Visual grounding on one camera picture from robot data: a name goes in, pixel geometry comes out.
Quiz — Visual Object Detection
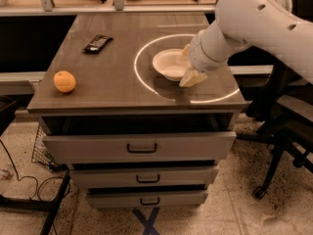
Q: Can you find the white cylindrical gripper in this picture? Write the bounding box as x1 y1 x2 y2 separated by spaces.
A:
177 22 250 87

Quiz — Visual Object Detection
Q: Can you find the white paper bowl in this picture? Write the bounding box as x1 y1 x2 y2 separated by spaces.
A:
153 49 190 81

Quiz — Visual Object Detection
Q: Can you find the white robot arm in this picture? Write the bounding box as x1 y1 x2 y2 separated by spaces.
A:
180 0 313 87

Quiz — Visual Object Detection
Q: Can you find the black rxbar chocolate wrapper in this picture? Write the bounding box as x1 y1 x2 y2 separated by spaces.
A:
83 34 112 54

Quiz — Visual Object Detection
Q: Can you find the top grey drawer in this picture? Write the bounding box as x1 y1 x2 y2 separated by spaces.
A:
43 131 236 165

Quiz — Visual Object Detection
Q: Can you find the grey drawer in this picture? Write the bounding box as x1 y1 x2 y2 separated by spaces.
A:
70 165 219 190
86 190 208 209
43 131 236 165

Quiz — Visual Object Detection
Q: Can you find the grey drawer cabinet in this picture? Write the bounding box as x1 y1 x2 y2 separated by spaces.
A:
27 14 245 196

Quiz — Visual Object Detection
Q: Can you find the black office chair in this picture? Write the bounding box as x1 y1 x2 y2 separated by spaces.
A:
236 0 313 200

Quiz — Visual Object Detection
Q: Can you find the middle grey drawer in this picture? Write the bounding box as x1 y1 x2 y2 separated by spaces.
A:
70 165 219 190

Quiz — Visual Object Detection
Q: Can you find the orange fruit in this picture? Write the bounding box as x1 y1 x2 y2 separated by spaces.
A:
54 70 76 93

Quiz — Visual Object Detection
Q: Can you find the bottom grey drawer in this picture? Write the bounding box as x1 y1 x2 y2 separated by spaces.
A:
86 190 208 209

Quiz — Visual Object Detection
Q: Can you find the blue tape cross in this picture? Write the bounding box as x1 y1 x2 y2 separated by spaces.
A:
132 208 160 235

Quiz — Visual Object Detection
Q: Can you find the black metal stand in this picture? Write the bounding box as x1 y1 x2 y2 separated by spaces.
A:
0 95 70 235

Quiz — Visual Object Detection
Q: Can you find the wire mesh basket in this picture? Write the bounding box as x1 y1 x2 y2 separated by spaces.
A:
31 127 54 171

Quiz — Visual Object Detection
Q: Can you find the black floor cable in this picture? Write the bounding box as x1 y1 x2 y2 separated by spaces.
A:
0 137 71 203

